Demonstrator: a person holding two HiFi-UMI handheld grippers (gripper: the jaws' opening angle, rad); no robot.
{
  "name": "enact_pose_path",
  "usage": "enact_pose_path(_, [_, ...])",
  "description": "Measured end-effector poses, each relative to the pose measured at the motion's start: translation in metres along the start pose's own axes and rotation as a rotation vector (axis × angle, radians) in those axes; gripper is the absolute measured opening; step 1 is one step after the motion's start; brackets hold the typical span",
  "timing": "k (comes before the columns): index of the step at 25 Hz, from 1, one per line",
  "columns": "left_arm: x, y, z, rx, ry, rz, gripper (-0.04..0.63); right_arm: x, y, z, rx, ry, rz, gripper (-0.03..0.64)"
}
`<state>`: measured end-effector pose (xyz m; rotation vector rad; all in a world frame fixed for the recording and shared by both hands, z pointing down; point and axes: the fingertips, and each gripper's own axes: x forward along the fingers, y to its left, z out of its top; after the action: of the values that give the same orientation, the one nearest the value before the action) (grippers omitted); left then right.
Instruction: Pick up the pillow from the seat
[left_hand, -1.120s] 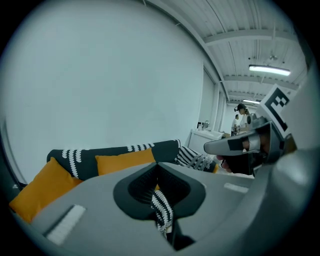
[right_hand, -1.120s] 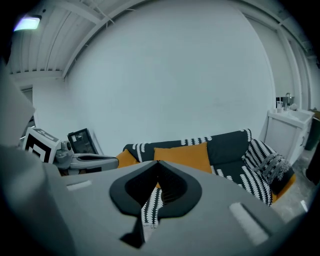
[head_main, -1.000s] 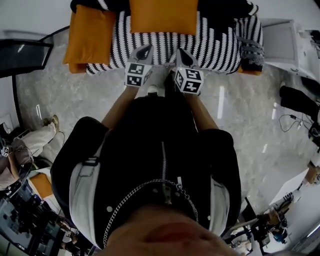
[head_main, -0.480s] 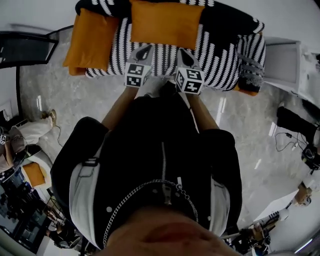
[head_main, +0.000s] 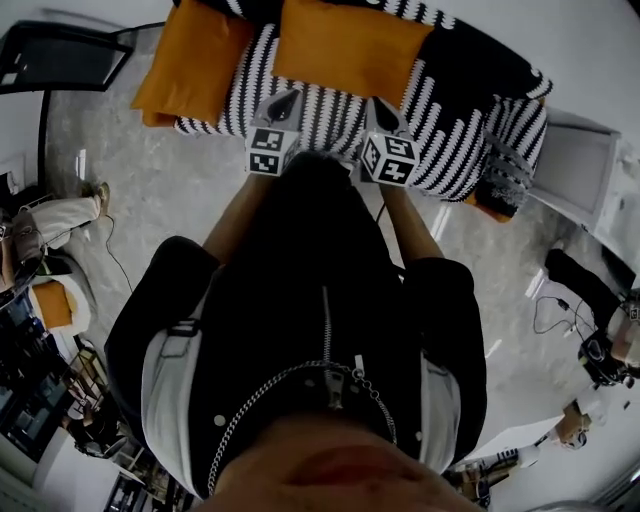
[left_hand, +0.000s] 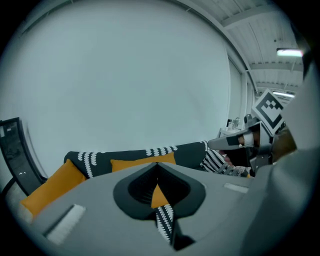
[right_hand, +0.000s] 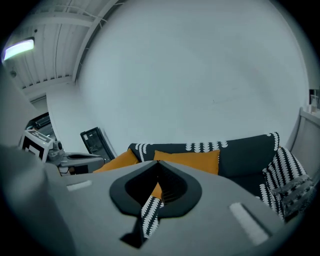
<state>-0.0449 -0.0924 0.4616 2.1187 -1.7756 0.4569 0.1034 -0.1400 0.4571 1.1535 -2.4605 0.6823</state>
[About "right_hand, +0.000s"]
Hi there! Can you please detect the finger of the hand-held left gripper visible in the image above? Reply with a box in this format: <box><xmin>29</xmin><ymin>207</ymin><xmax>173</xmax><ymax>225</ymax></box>
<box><xmin>60</xmin><ymin>153</ymin><xmax>105</xmax><ymax>175</ymax></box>

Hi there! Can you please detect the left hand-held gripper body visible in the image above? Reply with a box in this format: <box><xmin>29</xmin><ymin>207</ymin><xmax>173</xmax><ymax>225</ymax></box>
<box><xmin>18</xmin><ymin>129</ymin><xmax>66</xmax><ymax>176</ymax></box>

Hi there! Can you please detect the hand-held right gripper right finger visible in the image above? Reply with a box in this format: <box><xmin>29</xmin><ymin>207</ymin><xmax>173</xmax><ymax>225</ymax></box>
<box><xmin>149</xmin><ymin>160</ymin><xmax>298</xmax><ymax>256</ymax></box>

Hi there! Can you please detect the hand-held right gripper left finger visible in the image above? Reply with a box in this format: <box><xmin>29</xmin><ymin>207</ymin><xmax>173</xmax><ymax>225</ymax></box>
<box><xmin>46</xmin><ymin>160</ymin><xmax>159</xmax><ymax>256</ymax></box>

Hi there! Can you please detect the black framed glass cabinet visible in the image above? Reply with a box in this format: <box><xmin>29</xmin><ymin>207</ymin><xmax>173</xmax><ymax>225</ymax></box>
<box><xmin>79</xmin><ymin>126</ymin><xmax>116</xmax><ymax>165</ymax></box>

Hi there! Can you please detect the grey knitted throw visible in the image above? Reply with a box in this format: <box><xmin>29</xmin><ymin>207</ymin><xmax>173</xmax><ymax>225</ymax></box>
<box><xmin>271</xmin><ymin>174</ymin><xmax>315</xmax><ymax>222</ymax></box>

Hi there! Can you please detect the black white striped blanket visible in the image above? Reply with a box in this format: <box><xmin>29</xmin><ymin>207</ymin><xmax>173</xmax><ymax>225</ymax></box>
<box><xmin>128</xmin><ymin>131</ymin><xmax>314</xmax><ymax>239</ymax></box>

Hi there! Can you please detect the ceiling lamp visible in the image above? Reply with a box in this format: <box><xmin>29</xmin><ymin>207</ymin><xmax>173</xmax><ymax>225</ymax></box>
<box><xmin>2</xmin><ymin>37</ymin><xmax>35</xmax><ymax>61</ymax></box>

